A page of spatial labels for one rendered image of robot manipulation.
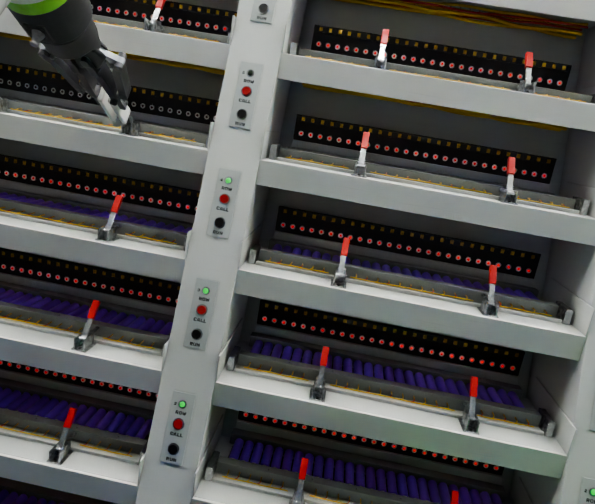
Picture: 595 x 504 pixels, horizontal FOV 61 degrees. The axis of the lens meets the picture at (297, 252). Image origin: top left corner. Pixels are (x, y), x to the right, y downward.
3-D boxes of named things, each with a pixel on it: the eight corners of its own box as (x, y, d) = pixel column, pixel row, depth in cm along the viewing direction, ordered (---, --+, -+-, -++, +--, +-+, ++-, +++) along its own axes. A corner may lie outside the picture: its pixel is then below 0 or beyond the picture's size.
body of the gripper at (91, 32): (19, 36, 66) (52, 80, 75) (81, 47, 66) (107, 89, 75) (38, -9, 68) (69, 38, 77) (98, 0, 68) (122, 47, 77)
